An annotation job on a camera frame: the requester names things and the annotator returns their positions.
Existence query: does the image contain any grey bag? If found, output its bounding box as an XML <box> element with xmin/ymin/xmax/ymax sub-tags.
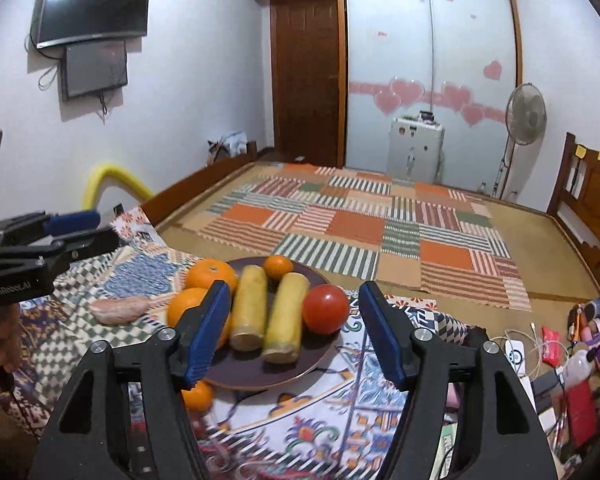
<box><xmin>207</xmin><ymin>131</ymin><xmax>248</xmax><ymax>166</ymax></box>

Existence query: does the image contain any small tangerine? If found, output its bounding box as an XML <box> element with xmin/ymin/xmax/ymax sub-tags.
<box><xmin>181</xmin><ymin>379</ymin><xmax>215</xmax><ymax>412</ymax></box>
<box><xmin>263</xmin><ymin>255</ymin><xmax>294</xmax><ymax>281</ymax></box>

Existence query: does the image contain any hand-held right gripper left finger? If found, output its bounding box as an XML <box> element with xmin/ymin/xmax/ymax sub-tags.
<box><xmin>37</xmin><ymin>280</ymin><xmax>232</xmax><ymax>480</ymax></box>

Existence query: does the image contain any large orange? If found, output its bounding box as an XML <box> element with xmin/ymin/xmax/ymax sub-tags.
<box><xmin>166</xmin><ymin>287</ymin><xmax>233</xmax><ymax>351</ymax></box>
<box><xmin>185</xmin><ymin>258</ymin><xmax>239</xmax><ymax>296</ymax></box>

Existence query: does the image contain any frosted wardrobe with heart stickers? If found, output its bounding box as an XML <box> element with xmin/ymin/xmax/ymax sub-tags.
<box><xmin>341</xmin><ymin>0</ymin><xmax>523</xmax><ymax>196</ymax></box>

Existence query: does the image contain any red tomato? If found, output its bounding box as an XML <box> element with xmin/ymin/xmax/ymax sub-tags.
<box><xmin>302</xmin><ymin>284</ymin><xmax>350</xmax><ymax>336</ymax></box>

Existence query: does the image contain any person's left hand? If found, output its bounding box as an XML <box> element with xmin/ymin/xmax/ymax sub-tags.
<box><xmin>0</xmin><ymin>302</ymin><xmax>23</xmax><ymax>378</ymax></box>

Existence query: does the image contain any wooden bed footboard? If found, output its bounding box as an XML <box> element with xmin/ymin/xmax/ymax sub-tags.
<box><xmin>140</xmin><ymin>141</ymin><xmax>258</xmax><ymax>226</ymax></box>

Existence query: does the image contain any black wall television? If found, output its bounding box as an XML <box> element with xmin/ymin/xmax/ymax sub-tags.
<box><xmin>34</xmin><ymin>0</ymin><xmax>151</xmax><ymax>50</ymax></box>

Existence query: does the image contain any wooden bed headboard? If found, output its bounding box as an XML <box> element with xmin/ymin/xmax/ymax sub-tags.
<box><xmin>546</xmin><ymin>132</ymin><xmax>600</xmax><ymax>298</ymax></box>

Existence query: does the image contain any red wallet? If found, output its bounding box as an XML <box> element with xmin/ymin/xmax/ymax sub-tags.
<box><xmin>562</xmin><ymin>380</ymin><xmax>600</xmax><ymax>451</ymax></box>

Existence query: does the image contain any white charger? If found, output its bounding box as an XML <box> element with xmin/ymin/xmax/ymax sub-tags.
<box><xmin>502</xmin><ymin>340</ymin><xmax>528</xmax><ymax>376</ymax></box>

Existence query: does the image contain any pale pink oblong lump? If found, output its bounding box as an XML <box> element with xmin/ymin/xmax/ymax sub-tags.
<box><xmin>90</xmin><ymin>296</ymin><xmax>151</xmax><ymax>326</ymax></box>

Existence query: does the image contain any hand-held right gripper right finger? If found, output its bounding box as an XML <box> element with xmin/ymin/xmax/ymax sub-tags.
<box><xmin>357</xmin><ymin>280</ymin><xmax>556</xmax><ymax>480</ymax></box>

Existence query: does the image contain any patchwork striped mat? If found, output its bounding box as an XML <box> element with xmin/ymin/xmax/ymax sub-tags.
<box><xmin>187</xmin><ymin>162</ymin><xmax>531</xmax><ymax>311</ymax></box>

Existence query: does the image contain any small black wall monitor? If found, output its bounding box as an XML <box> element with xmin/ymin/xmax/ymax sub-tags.
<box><xmin>61</xmin><ymin>40</ymin><xmax>129</xmax><ymax>101</ymax></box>

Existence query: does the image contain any small white cabinet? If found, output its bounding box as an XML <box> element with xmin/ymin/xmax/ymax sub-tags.
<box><xmin>386</xmin><ymin>116</ymin><xmax>446</xmax><ymax>184</ymax></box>

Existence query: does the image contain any purple round plate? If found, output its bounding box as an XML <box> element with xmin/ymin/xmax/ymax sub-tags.
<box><xmin>200</xmin><ymin>257</ymin><xmax>351</xmax><ymax>391</ymax></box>

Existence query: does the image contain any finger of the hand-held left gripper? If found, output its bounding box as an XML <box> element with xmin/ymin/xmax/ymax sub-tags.
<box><xmin>0</xmin><ymin>210</ymin><xmax>102</xmax><ymax>243</ymax></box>
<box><xmin>0</xmin><ymin>228</ymin><xmax>121</xmax><ymax>270</ymax></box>

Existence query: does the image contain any brown wooden door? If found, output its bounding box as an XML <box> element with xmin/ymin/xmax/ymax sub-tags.
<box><xmin>270</xmin><ymin>0</ymin><xmax>347</xmax><ymax>168</ymax></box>

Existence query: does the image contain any standing electric fan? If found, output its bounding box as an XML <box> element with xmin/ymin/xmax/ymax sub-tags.
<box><xmin>497</xmin><ymin>82</ymin><xmax>547</xmax><ymax>200</ymax></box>

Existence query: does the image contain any yellow foam tube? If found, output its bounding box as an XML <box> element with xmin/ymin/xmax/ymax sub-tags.
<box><xmin>81</xmin><ymin>162</ymin><xmax>155</xmax><ymax>211</ymax></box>

